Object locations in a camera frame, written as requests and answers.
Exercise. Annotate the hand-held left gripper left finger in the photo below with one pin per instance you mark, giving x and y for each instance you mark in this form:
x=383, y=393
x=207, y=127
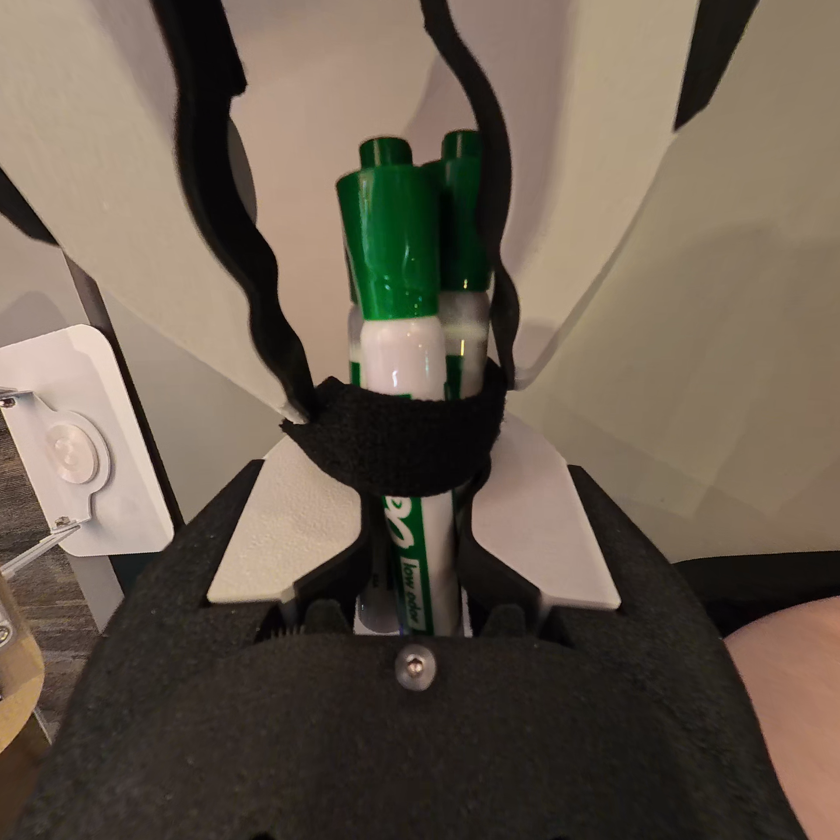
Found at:
x=282, y=531

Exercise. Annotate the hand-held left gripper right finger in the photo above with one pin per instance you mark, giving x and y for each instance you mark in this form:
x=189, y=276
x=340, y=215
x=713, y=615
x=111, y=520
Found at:
x=544, y=531

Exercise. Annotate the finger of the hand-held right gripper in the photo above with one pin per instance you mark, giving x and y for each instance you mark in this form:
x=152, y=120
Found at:
x=590, y=164
x=118, y=131

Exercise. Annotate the green dry erase marker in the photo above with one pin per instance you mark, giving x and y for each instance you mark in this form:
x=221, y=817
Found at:
x=400, y=354
x=466, y=328
x=354, y=341

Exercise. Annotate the person's left forearm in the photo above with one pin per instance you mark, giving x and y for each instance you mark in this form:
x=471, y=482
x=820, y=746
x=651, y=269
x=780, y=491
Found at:
x=794, y=722

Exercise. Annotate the white stand base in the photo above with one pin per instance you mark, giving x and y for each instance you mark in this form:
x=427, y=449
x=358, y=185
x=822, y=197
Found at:
x=124, y=459

